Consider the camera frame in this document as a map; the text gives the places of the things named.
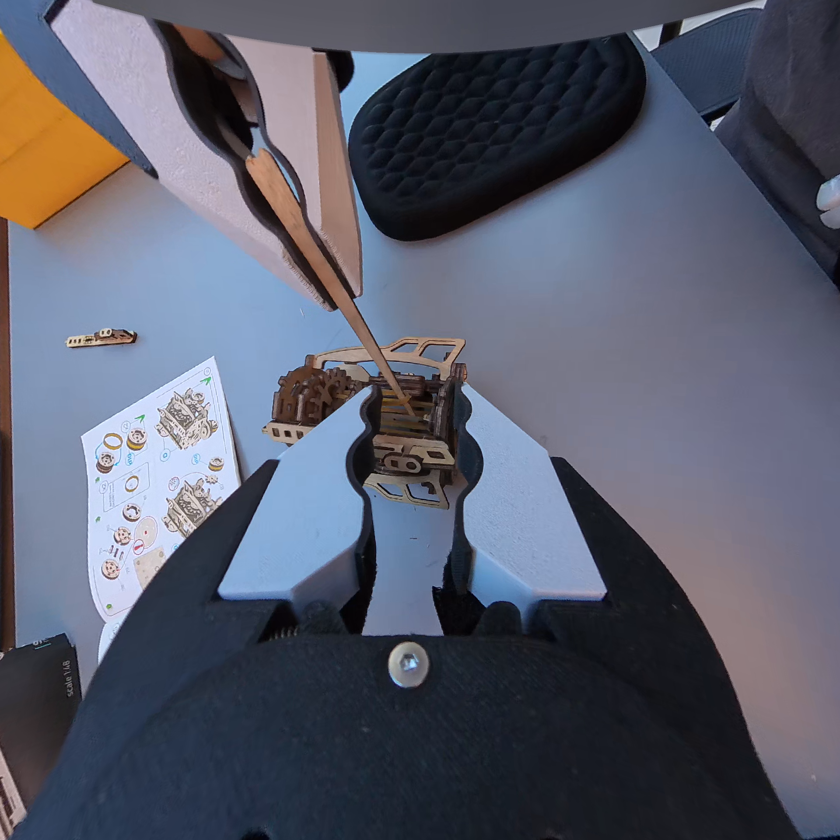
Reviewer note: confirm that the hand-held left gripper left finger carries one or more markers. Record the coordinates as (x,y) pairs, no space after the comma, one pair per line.
(302,512)

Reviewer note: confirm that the dark brown wooden strip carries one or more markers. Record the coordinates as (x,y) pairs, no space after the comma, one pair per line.
(5,426)

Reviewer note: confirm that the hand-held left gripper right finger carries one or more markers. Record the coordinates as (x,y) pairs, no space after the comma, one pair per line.
(518,512)

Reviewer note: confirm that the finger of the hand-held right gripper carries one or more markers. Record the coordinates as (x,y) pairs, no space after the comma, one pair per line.
(164,151)
(289,98)

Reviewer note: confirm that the pointed wooden stick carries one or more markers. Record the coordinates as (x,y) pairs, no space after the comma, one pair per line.
(289,216)

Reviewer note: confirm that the illustrated instruction booklet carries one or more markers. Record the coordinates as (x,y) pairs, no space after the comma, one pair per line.
(108,577)

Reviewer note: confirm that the small flat wooden part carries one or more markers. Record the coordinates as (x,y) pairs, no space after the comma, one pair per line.
(102,338)

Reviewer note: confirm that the yellow cardboard box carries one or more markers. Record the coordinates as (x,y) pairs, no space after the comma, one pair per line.
(39,164)

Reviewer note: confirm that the white object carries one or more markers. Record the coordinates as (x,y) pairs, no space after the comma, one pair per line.
(830,203)

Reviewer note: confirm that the black mesh chair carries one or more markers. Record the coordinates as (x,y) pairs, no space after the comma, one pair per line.
(709,59)

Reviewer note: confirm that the person's grey clothing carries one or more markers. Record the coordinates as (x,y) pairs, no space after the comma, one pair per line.
(787,98)

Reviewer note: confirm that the wooden mechanical model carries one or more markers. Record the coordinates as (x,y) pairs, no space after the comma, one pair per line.
(407,459)

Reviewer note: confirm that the black model kit box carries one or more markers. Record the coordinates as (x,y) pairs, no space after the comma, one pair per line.
(33,709)

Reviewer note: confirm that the black honeycomb cushion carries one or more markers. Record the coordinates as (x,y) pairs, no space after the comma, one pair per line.
(492,131)

